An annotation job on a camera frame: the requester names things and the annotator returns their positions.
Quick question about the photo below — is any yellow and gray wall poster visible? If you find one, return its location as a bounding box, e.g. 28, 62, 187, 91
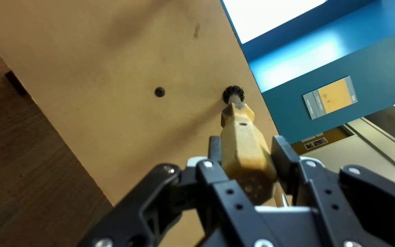
302, 76, 359, 123

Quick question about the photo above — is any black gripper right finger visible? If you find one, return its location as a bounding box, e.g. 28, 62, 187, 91
269, 135, 395, 247

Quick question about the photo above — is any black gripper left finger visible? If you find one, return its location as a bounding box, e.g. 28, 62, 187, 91
77, 135, 257, 247

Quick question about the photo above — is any foosball table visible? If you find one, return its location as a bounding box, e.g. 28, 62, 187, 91
0, 0, 283, 247

